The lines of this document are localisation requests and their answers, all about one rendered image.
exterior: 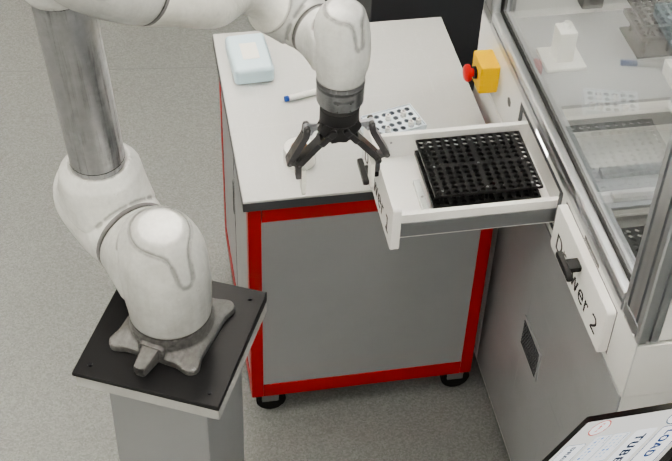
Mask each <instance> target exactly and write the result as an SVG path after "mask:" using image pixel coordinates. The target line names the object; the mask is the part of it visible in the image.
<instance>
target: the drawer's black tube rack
mask: <svg viewBox="0 0 672 461"><path fill-rule="evenodd" d="M505 134H508V135H509V136H506V135H505ZM514 134H517V135H514ZM496 135H500V137H498V136H496ZM488 136H492V137H488ZM472 137H474V138H476V139H472ZM480 137H484V138H480ZM461 138H464V139H465V140H461ZM515 138H519V139H515ZM452 139H456V141H454V140H452ZM499 139H501V140H503V141H499ZM507 139H510V140H507ZM424 140H425V144H426V145H427V148H428V151H429V154H430V157H431V159H432V162H433V165H434V166H433V167H434V168H435V171H436V174H437V176H438V179H439V182H440V185H441V188H442V190H441V191H442V192H443V193H444V198H439V199H435V197H434V195H433V192H432V189H431V186H430V183H429V180H428V177H427V174H426V171H425V169H424V166H423V163H422V160H421V157H420V154H419V151H418V150H415V151H414V155H415V158H416V161H417V164H418V167H419V170H420V173H421V176H422V179H423V182H424V184H425V187H426V190H427V193H428V196H429V199H430V202H431V205H432V208H433V209H434V208H444V207H454V206H464V205H474V204H484V203H494V202H504V201H514V200H524V199H534V198H541V194H540V192H539V190H538V189H541V188H543V184H542V181H541V179H540V177H539V175H538V172H537V170H536V168H535V166H534V163H533V161H532V159H531V157H530V154H529V152H528V150H527V148H526V145H525V143H524V141H523V139H522V136H521V134H520V132H519V130H518V131H507V132H496V133H485V134H474V135H463V136H452V137H442V138H431V139H424ZM444 140H448V141H444ZM490 140H493V141H494V142H491V141H490ZM428 141H430V142H432V143H427V142H428ZM436 141H440V142H436ZM482 141H485V143H484V142H482ZM473 142H477V143H473ZM518 142H520V143H521V144H518ZM455 143H456V144H458V145H454V144H455ZM463 143H467V144H463ZM446 144H449V145H450V146H446ZM437 145H441V147H438V146H437ZM428 146H433V147H428ZM520 147H523V148H520ZM522 151H525V153H523V152H522ZM523 155H525V156H527V157H524V156H523ZM526 161H528V162H530V163H527V162H526ZM528 166H531V168H529V167H528ZM530 170H532V171H534V172H530ZM532 175H535V176H536V177H533V176H532ZM534 180H538V181H537V182H536V181H534ZM536 184H538V185H540V186H537V185H536Z"/></svg>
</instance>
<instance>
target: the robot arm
mask: <svg viewBox="0 0 672 461"><path fill-rule="evenodd" d="M25 1H26V2H28V3H29V4H30V5H31V8H32V12H33V16H34V20H35V25H36V29H37V33H38V37H39V41H40V45H41V49H42V53H43V57H44V61H45V65H46V69H47V73H48V77H49V81H50V86H51V90H52V94H53V98H54V102H55V106H56V110H57V114H58V118H59V122H60V126H61V130H62V134H63V138H64V142H65V147H66V151H67V155H66V156H65V157H64V159H63V160H62V162H61V164H60V166H59V169H58V171H57V173H56V176H55V179H54V183H53V198H54V203H55V207H56V210H57V212H58V214H59V216H60V217H61V219H62V221H63V222H64V224H65V225H66V226H67V228H68V229H69V230H70V232H71V233H72V234H73V235H74V237H75V238H76V239H77V240H78V241H79V243H80V244H81V245H82V246H83V247H84V248H85V249H86V250H87V251H88V253H89V254H90V255H91V256H92V257H93V258H95V259H96V260H97V261H98V262H99V263H100V264H101V265H102V266H103V267H104V269H105V270H106V272H107V273H108V275H109V277H110V278H111V280H112V282H113V283H114V285H115V287H116V288H117V290H118V292H119V294H120V296H121V297H122V298H123V299H124V300H125V303H126V306H127V309H128V313H129V316H128V317H127V319H126V320H125V322H124V323H123V325H122V326H121V327H120V329H119V330H118V331H117V332H115V333H114V334H113V335H112V336H111V337H110V339H109V345H110V348H111V349H112V350H113V351H118V352H128V353H132V354H135V355H138V356H137V359H136V361H135V364H134V366H133V371H134V372H135V373H136V375H138V376H141V377H144V376H146V375H147V374H148V373H149V372H150V371H151V370H152V369H153V368H154V367H155V366H156V365H157V363H161V364H164V365H167V366H170V367H173V368H176V369H178V370H179V371H181V372H182V373H183V374H185V375H187V376H193V375H196V374H197V373H198V372H199V370H200V366H201V362H202V359H203V357H204V356H205V354H206V352H207V351H208V349H209V347H210V346H211V344H212V342H213V341H214V339H215V337H216V336H217V334H218V332H219V331H220V329H221V327H222V326H223V324H224V323H225V321H226V320H227V319H228V318H230V317H231V316H232V315H233V314H234V312H235V307H234V304H233V302H231V301H230V300H225V299H215V298H212V278H211V268H210V261H209V256H208V251H207V246H206V243H205V240H204V237H203V235H202V233H201V232H200V230H199V228H198V227H197V226H196V224H195V223H194V222H193V221H192V220H191V219H190V218H189V217H188V216H187V215H185V214H184V213H182V212H181V211H179V210H177V209H175V208H172V207H168V206H162V205H161V204H160V203H159V202H158V200H157V199H156V198H155V192H154V190H153V188H152V186H151V184H150V182H149V179H148V177H147V175H146V172H145V170H144V167H143V164H142V162H141V159H140V157H139V155H138V153H137V152H136V151H135V150H134V149H133V148H132V147H130V146H129V145H127V144H125V143H123V140H122V135H121V130H120V125H119V120H118V115H117V110H116V105H115V100H114V95H113V90H112V85H111V80H110V75H109V70H108V65H107V60H106V55H105V50H104V45H103V40H102V35H101V30H100V25H99V20H98V19H101V20H105V21H109V22H113V23H117V24H128V25H136V26H143V27H181V28H194V29H216V28H220V27H223V26H226V25H228V24H229V23H231V22H232V21H234V20H235V19H236V18H237V17H239V16H240V15H241V14H245V15H247V16H248V19H249V21H250V23H251V25H252V26H253V27H254V28H255V29H256V30H258V31H260V32H262V33H264V34H266V35H267V36H269V37H271V38H273V39H274V40H276V41H278V42H280V43H281V44H287V45H288V46H290V47H293V48H294V49H296V50H297V51H299V52H300V53H301V54H302V55H303V56H304V58H305V59H306V60H307V62H308V63H309V64H310V66H311V68H312V69H313V70H314V71H316V100H317V103H318V104H319V106H320V112H319V121H318V123H317V124H309V122H308V121H303V123H302V129H301V131H300V133H299V135H298V136H297V138H296V140H295V141H294V143H293V144H292V146H291V148H290V149H289V151H288V153H287V154H286V156H285V159H286V163H287V166H288V167H292V166H294V167H295V177H296V179H297V180H299V179H300V189H301V193H302V195H306V166H305V164H306V163H307V162H308V161H309V160H310V159H311V158H312V157H313V156H314V155H315V154H316V153H317V152H318V151H319V150H320V149H321V148H322V147H323V148H324V147H325V146H326V145H327V144H328V143H329V142H330V143H331V144H334V143H338V142H342V143H345V142H347V141H349V140H351V141H352V142H353V143H355V144H357V145H358V146H359V147H361V148H362V149H363V150H364V151H365V152H366V153H368V154H369V160H368V178H369V186H370V188H374V178H375V172H379V170H380V163H381V162H382V158H383V157H386V158H388V157H390V152H389V149H388V146H387V144H386V143H385V141H384V139H383V138H382V136H381V134H380V133H379V131H378V129H377V128H376V124H375V121H374V118H373V115H368V116H367V118H366V119H361V120H360V119H359V112H360V107H361V105H362V104H363V101H364V89H365V75H366V72H367V70H368V68H369V63H370V56H371V30H370V23H369V19H368V16H367V13H366V10H365V8H364V7H363V5H362V4H361V3H360V2H358V1H357V0H327V1H325V0H25ZM361 126H363V127H365V129H366V130H368V131H369V130H370V133H371V135H372V137H373V139H374V140H375V142H376V144H377V145H378V147H379V148H380V149H377V148H376V147H375V146H374V145H373V144H372V143H370V142H369V141H368V140H367V139H366V138H365V137H364V136H362V135H361V134H360V133H359V132H358V131H359V130H360V128H361ZM315 131H318V133H317V134H316V137H315V138H314V139H313V140H312V141H311V142H310V143H309V144H308V145H307V146H306V147H305V145H306V144H307V142H308V140H309V138H310V136H312V135H313V133H314V132H315ZM304 147H305V148H304ZM303 148H304V149H303Z"/></svg>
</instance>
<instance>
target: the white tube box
mask: <svg viewBox="0 0 672 461"><path fill-rule="evenodd" d="M403 109H404V110H406V116H405V118H402V117H401V115H400V113H401V110H403ZM388 113H389V114H391V120H390V122H386V121H385V115H386V114H388ZM368 115H373V118H374V121H375V124H376V128H377V129H378V131H379V133H380V134H382V133H385V127H386V126H387V125H388V126H391V132H390V133H393V132H404V131H415V130H426V128H427V124H426V123H425V122H424V120H423V119H422V118H421V117H420V115H419V114H418V113H417V112H416V110H415V109H414V108H413V107H412V105H411V104H410V103H408V104H405V105H401V106H397V107H393V108H390V109H386V110H382V111H378V112H375V113H371V114H367V115H363V116H361V119H365V118H367V116H368ZM417 117H420V118H421V119H422V120H421V125H420V126H418V125H416V118H417ZM410 119H412V120H414V125H413V127H412V128H410V127H408V121H409V120H410Z"/></svg>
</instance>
